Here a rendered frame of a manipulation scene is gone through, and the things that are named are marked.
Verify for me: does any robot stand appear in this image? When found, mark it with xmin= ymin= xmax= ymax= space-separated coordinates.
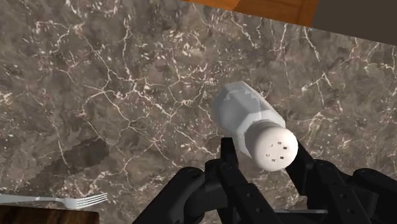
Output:
xmin=310 ymin=0 xmax=397 ymax=47

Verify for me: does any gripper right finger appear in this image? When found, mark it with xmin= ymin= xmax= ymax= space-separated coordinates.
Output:
xmin=284 ymin=141 xmax=397 ymax=224

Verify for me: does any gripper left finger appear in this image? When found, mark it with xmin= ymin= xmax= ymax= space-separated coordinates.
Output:
xmin=132 ymin=137 xmax=284 ymax=224

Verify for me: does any silver fork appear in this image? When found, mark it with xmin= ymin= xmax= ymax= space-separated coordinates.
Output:
xmin=0 ymin=192 xmax=109 ymax=211

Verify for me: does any white salt shaker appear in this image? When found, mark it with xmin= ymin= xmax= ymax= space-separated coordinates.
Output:
xmin=211 ymin=80 xmax=300 ymax=172

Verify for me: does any dark wooden board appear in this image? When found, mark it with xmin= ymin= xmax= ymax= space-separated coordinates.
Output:
xmin=0 ymin=204 xmax=101 ymax=224

